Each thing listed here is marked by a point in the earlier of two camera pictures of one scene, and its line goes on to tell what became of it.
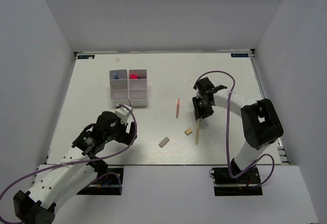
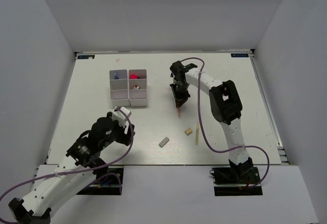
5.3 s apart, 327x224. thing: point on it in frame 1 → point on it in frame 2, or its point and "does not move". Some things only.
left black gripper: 126,137 does not move
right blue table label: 239,55 does not move
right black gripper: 200,112 → 180,99
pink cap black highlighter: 134,76 does not move
